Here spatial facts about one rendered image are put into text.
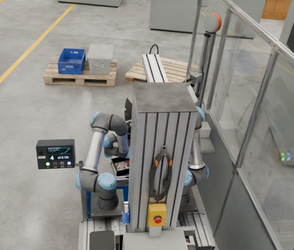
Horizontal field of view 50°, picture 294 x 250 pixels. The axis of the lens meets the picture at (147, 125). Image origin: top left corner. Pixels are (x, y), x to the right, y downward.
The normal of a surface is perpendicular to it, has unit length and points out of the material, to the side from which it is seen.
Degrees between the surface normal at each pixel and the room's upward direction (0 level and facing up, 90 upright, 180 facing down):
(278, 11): 90
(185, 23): 90
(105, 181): 8
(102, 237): 0
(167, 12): 90
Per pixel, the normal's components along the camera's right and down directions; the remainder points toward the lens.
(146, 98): 0.07, -0.80
